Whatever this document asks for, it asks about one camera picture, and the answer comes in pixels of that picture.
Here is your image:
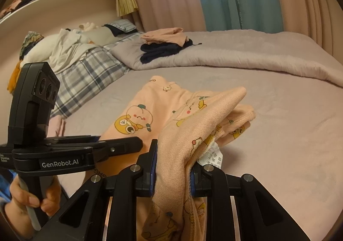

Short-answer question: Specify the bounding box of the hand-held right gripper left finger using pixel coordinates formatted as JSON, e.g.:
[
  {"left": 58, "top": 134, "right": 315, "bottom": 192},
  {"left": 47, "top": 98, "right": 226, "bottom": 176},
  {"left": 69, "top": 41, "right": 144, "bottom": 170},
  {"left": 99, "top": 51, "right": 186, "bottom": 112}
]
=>
[{"left": 33, "top": 139, "right": 158, "bottom": 241}]

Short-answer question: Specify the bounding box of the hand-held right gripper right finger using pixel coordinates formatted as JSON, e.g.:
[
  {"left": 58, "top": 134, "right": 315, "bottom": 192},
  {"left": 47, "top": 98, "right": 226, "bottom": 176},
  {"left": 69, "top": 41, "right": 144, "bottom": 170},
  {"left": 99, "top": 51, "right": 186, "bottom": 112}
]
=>
[{"left": 189, "top": 162, "right": 311, "bottom": 241}]

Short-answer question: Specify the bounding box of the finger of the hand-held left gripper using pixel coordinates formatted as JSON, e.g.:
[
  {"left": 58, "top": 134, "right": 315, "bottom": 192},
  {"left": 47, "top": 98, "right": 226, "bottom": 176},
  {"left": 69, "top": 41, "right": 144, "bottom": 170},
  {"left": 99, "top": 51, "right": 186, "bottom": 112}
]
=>
[
  {"left": 90, "top": 136, "right": 143, "bottom": 164},
  {"left": 47, "top": 135, "right": 101, "bottom": 145}
]

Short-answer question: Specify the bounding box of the peach cartoon print garment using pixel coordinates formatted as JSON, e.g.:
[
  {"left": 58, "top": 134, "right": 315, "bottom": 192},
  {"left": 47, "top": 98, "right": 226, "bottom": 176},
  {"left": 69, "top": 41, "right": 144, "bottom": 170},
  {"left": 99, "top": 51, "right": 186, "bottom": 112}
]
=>
[{"left": 100, "top": 76, "right": 256, "bottom": 241}]

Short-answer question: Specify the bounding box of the person's left hand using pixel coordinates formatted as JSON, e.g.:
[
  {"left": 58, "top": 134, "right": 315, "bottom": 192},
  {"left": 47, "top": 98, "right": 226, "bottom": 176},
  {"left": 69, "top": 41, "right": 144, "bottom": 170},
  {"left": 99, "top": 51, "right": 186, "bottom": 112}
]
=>
[{"left": 4, "top": 176, "right": 63, "bottom": 237}]

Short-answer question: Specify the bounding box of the small pink cloth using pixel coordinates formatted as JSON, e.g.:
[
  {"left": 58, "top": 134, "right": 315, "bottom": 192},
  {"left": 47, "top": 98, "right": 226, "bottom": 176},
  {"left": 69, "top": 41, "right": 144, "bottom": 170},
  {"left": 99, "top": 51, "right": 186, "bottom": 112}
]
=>
[{"left": 51, "top": 116, "right": 66, "bottom": 137}]

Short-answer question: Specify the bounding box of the orange cloth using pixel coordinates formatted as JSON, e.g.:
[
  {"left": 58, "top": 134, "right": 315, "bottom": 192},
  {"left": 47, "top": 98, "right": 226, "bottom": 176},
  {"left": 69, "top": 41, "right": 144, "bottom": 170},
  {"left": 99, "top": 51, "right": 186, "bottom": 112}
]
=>
[{"left": 8, "top": 60, "right": 22, "bottom": 94}]

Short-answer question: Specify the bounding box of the floral patterned cloth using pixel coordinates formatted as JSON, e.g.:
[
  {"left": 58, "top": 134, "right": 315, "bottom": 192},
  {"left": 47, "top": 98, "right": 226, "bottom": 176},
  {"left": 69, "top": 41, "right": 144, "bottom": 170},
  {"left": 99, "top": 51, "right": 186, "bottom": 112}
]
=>
[{"left": 19, "top": 31, "right": 45, "bottom": 60}]

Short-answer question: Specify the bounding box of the grey white plaid blanket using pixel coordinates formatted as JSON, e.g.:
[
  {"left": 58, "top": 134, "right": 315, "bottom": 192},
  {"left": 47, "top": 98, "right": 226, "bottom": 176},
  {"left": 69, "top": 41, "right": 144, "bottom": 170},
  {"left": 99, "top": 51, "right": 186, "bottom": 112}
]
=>
[{"left": 51, "top": 32, "right": 145, "bottom": 118}]

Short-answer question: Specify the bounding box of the white crumpled cloth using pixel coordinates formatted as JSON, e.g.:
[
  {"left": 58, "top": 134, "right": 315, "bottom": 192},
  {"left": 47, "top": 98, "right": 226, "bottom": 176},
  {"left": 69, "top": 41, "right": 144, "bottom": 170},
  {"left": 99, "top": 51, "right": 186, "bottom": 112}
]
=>
[{"left": 27, "top": 29, "right": 93, "bottom": 72}]

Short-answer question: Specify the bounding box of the cream plush toy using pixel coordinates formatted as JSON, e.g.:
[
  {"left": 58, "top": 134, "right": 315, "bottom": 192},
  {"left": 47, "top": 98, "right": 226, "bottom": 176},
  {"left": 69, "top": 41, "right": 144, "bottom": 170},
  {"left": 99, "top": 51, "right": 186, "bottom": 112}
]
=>
[{"left": 79, "top": 23, "right": 102, "bottom": 33}]

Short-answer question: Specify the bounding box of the pale grey pillow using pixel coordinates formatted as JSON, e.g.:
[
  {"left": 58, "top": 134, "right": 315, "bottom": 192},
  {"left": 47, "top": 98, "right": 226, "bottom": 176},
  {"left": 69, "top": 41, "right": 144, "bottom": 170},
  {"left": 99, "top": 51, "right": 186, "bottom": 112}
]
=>
[{"left": 86, "top": 28, "right": 117, "bottom": 46}]

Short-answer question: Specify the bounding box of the navy folded garment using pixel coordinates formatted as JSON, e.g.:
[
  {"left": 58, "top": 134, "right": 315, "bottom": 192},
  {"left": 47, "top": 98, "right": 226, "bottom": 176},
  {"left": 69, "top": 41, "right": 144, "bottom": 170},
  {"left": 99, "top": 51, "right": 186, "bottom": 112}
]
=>
[{"left": 140, "top": 39, "right": 193, "bottom": 65}]

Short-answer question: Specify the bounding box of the blue striped pillow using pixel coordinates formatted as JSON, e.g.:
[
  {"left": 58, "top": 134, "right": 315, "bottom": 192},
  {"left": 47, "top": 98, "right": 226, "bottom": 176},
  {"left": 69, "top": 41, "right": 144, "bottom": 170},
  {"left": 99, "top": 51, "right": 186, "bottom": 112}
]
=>
[{"left": 103, "top": 19, "right": 137, "bottom": 36}]

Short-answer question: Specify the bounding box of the plain peach folded garment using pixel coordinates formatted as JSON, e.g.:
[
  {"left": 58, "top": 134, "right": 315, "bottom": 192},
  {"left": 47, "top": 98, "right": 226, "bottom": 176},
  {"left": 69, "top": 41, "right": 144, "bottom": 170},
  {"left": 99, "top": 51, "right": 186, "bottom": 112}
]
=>
[{"left": 141, "top": 27, "right": 189, "bottom": 46}]

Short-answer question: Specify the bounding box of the yellow striped hanging cloth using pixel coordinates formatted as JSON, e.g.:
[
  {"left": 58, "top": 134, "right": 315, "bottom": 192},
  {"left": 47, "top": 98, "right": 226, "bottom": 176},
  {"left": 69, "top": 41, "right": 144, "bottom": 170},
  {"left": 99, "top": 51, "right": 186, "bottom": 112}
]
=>
[{"left": 115, "top": 0, "right": 139, "bottom": 17}]

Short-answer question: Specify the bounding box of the grey quilt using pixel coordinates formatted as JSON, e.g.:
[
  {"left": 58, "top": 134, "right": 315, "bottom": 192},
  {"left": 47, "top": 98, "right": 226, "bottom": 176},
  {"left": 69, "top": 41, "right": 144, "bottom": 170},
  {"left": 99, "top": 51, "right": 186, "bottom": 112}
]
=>
[{"left": 111, "top": 30, "right": 343, "bottom": 89}]

